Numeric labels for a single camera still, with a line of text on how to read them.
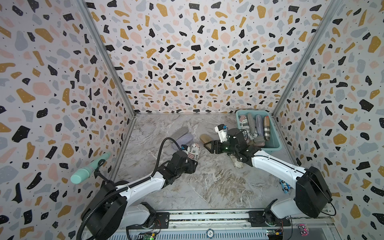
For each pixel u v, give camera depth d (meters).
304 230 0.70
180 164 0.67
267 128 0.92
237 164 0.90
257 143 0.98
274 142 0.90
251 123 0.92
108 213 0.40
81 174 0.54
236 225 0.74
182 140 1.03
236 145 0.64
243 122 0.97
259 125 0.96
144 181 0.52
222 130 0.75
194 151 0.87
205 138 1.05
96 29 0.77
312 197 0.43
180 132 1.07
